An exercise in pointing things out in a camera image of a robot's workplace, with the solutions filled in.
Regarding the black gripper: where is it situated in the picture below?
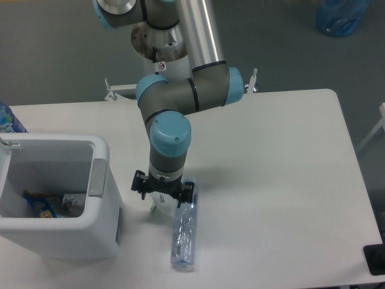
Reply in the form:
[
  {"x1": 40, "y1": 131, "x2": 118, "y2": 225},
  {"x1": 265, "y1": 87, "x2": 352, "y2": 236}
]
[{"x1": 131, "y1": 170, "x2": 194, "y2": 208}]

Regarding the white paper wrapper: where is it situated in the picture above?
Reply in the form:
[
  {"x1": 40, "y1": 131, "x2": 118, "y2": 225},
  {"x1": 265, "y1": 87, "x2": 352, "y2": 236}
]
[{"x1": 150, "y1": 192, "x2": 177, "y2": 226}]

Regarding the clear plastic bottle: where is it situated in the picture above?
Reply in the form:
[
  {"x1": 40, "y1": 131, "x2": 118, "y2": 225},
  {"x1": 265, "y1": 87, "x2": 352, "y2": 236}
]
[{"x1": 170, "y1": 179, "x2": 199, "y2": 267}]

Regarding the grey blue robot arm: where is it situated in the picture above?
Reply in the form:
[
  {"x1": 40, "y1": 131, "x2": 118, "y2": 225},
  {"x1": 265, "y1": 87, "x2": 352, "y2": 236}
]
[{"x1": 93, "y1": 1, "x2": 244, "y2": 204}]

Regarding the white trash can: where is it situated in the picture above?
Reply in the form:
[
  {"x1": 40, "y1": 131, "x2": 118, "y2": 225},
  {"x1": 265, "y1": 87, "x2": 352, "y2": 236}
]
[{"x1": 1, "y1": 133, "x2": 123, "y2": 259}]

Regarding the silver foil wrapper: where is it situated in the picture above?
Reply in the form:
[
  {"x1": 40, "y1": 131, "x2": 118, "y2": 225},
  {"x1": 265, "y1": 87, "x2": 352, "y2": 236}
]
[{"x1": 62, "y1": 193, "x2": 86, "y2": 207}]

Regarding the blue snack wrapper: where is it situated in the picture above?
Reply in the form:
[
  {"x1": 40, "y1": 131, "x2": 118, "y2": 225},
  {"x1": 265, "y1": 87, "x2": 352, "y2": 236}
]
[{"x1": 23, "y1": 190, "x2": 59, "y2": 218}]

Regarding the blue labelled bottle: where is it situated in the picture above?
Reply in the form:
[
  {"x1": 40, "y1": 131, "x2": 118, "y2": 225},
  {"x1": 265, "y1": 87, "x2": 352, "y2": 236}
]
[{"x1": 1, "y1": 102, "x2": 28, "y2": 133}]

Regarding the black device at edge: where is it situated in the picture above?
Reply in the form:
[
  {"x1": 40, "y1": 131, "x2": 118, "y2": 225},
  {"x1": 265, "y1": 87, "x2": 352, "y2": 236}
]
[{"x1": 363, "y1": 244, "x2": 384, "y2": 276}]

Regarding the blue plastic bag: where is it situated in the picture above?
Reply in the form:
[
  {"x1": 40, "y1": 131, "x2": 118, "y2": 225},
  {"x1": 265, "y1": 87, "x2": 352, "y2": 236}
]
[{"x1": 315, "y1": 0, "x2": 371, "y2": 37}]

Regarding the white pedestal foot bracket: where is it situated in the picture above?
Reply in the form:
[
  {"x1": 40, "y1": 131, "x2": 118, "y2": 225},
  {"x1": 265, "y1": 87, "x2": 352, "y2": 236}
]
[{"x1": 104, "y1": 67, "x2": 258, "y2": 101}]

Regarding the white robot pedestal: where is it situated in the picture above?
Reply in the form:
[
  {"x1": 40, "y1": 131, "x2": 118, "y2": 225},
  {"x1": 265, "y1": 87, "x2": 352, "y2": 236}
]
[{"x1": 131, "y1": 22, "x2": 192, "y2": 82}]

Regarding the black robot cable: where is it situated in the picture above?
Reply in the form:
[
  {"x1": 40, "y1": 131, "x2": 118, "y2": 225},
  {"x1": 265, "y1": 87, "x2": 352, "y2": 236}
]
[{"x1": 152, "y1": 46, "x2": 163, "y2": 76}]

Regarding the white frame at right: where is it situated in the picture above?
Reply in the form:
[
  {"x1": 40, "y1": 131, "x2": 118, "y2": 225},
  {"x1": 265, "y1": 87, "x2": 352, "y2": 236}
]
[{"x1": 356, "y1": 103, "x2": 384, "y2": 157}]

